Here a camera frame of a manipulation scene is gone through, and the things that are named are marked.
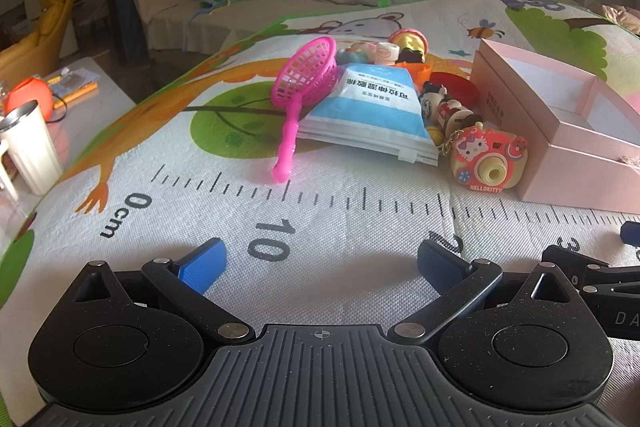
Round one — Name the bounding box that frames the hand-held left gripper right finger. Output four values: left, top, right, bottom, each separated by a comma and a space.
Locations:
387, 239, 583, 349

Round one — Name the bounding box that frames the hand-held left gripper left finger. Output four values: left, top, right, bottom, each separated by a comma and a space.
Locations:
74, 237, 256, 342

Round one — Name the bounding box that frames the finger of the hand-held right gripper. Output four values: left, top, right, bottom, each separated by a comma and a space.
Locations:
619, 221, 640, 250
541, 244, 640, 294

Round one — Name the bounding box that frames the pink cardboard box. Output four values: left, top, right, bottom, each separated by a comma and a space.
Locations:
469, 38, 640, 212

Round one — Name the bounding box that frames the pink yellow toy camera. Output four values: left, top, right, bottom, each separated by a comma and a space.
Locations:
448, 121, 530, 195

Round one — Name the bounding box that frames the black white cartoon figurine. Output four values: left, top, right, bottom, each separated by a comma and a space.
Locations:
417, 82, 481, 142

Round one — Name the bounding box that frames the pink toy strainer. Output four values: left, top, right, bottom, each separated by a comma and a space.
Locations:
270, 36, 339, 184

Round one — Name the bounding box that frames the blue white packet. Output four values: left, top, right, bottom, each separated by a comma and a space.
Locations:
295, 63, 441, 168

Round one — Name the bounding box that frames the red round lid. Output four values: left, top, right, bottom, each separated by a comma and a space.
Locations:
427, 72, 480, 108

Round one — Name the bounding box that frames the orange toy cup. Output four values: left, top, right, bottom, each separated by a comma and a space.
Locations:
395, 62, 432, 82

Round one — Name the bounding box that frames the small white bottle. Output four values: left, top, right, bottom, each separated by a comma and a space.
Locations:
375, 42, 401, 66

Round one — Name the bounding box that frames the yellow pink round toy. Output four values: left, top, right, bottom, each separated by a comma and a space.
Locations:
389, 28, 430, 62

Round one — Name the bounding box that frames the white mug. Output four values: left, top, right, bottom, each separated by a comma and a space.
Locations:
0, 102, 63, 202

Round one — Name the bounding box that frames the yellow pencil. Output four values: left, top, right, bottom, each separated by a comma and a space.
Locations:
52, 83, 99, 110

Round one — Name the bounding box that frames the shiny beige cloth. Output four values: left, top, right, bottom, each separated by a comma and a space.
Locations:
600, 4, 640, 35

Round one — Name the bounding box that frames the orange round object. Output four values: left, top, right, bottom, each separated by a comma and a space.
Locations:
5, 77, 53, 122

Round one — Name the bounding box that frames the yellow chair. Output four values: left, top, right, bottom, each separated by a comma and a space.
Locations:
0, 0, 76, 80

